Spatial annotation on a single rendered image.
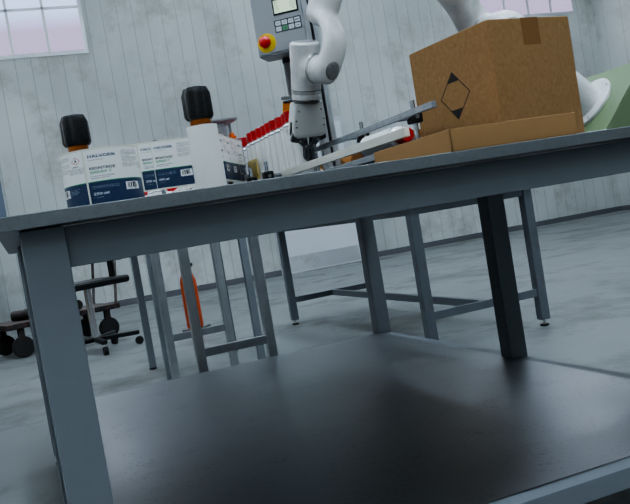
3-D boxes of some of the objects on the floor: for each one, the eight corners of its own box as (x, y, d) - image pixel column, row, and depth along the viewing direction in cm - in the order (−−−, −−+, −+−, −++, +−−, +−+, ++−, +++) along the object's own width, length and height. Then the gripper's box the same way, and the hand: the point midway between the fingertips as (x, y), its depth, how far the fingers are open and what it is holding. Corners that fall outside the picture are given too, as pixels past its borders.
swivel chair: (142, 338, 667) (120, 209, 663) (146, 347, 601) (120, 204, 596) (57, 354, 651) (33, 222, 646) (50, 366, 584) (24, 219, 579)
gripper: (286, 101, 219) (289, 167, 226) (336, 96, 224) (338, 160, 231) (277, 97, 226) (280, 161, 232) (325, 92, 231) (327, 154, 237)
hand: (308, 153), depth 231 cm, fingers closed, pressing on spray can
